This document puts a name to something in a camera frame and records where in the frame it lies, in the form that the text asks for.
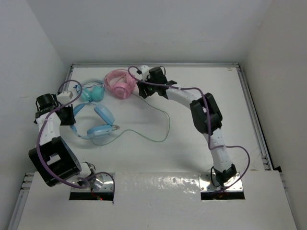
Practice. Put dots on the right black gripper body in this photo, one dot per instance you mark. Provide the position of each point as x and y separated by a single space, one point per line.
147 90

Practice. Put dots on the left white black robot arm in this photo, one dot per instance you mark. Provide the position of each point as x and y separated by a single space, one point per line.
52 157

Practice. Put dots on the left aluminium frame rail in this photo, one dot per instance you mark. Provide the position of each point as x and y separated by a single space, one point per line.
65 84

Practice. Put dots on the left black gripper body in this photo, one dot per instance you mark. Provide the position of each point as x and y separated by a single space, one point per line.
66 119

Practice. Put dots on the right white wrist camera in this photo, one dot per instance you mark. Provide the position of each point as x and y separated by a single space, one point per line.
145 71

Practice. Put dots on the aluminium frame rail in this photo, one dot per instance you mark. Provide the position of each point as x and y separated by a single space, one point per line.
264 152
105 65
65 84

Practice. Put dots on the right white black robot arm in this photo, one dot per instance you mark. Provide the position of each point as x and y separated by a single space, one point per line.
205 113

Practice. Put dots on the teal headphones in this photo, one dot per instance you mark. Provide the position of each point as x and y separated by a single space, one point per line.
91 90

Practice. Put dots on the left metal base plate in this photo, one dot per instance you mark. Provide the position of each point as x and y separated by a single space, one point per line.
100 183

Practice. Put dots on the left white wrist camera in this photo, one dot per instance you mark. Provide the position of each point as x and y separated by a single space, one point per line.
65 97

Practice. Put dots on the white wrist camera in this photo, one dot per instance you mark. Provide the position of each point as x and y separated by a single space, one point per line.
145 71
65 97

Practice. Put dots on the light blue headphones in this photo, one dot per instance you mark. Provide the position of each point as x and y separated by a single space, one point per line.
101 124

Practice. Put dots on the pink headphones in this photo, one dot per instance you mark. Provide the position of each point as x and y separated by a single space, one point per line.
119 83

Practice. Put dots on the right aluminium frame rail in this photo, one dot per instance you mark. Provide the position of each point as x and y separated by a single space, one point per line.
264 152

